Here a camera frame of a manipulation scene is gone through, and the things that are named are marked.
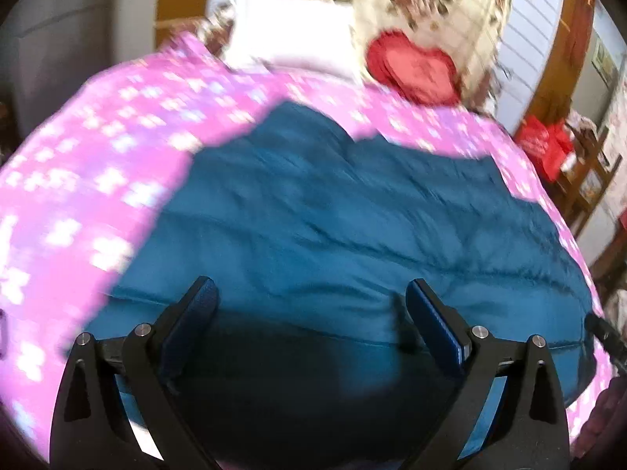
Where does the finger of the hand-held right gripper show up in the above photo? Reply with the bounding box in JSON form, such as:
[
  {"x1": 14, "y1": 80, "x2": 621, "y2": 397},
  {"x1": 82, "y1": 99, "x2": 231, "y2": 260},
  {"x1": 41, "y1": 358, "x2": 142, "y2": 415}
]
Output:
[{"x1": 584, "y1": 312, "x2": 627, "y2": 368}]

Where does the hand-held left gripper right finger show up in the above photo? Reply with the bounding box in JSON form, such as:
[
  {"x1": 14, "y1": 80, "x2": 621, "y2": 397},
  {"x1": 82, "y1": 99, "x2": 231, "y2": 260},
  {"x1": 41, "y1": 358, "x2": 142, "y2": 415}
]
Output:
[{"x1": 406, "y1": 278, "x2": 571, "y2": 470}]

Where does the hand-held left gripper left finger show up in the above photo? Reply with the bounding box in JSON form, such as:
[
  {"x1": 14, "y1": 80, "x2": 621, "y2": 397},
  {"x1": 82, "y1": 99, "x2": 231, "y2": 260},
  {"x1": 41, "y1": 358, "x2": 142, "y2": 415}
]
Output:
[{"x1": 49, "y1": 275, "x2": 223, "y2": 470}]

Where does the teal puffer jacket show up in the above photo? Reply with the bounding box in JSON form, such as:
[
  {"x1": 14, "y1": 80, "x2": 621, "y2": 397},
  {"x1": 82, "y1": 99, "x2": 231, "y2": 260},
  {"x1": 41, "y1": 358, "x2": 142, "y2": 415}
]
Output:
[{"x1": 81, "y1": 100, "x2": 601, "y2": 470}]

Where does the wooden chair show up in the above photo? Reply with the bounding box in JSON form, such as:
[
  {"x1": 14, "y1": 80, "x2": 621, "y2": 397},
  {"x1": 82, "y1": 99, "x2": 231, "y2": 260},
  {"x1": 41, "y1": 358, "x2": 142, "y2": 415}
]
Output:
[{"x1": 558, "y1": 127, "x2": 625, "y2": 236}]

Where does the pink floral bedsheet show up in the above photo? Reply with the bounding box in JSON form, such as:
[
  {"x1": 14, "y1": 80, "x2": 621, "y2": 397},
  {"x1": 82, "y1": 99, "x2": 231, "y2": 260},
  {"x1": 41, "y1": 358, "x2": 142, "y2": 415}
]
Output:
[{"x1": 0, "y1": 32, "x2": 618, "y2": 470}]

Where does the red shopping bag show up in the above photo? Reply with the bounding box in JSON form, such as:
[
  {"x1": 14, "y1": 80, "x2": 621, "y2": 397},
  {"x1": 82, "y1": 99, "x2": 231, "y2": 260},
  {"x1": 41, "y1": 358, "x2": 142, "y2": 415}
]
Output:
[{"x1": 514, "y1": 115, "x2": 574, "y2": 182}]

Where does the red heart cushion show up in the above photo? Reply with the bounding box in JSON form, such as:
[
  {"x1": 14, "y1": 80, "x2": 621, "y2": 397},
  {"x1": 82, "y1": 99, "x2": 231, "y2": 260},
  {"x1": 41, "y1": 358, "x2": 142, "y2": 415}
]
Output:
[{"x1": 366, "y1": 31, "x2": 461, "y2": 107}]

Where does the wooden white-panel headboard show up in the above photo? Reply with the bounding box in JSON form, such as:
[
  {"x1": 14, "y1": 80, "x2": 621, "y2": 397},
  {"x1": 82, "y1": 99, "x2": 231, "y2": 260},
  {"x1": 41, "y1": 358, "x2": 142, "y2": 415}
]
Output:
[{"x1": 154, "y1": 0, "x2": 596, "y2": 138}]

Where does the white pillow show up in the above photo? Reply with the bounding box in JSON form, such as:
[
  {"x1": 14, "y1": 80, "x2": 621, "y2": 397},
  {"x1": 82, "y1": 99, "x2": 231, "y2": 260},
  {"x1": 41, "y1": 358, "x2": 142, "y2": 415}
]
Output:
[{"x1": 228, "y1": 0, "x2": 368, "y2": 81}]

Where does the grey wardrobe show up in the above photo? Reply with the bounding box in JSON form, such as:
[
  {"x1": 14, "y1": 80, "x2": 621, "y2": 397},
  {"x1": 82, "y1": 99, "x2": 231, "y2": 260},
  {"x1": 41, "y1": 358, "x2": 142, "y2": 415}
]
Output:
[{"x1": 0, "y1": 0, "x2": 170, "y2": 123}]

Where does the framed wall picture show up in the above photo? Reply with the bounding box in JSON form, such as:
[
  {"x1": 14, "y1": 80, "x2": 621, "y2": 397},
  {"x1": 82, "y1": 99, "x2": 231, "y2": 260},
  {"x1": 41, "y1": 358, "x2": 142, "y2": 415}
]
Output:
[{"x1": 590, "y1": 42, "x2": 615, "y2": 84}]

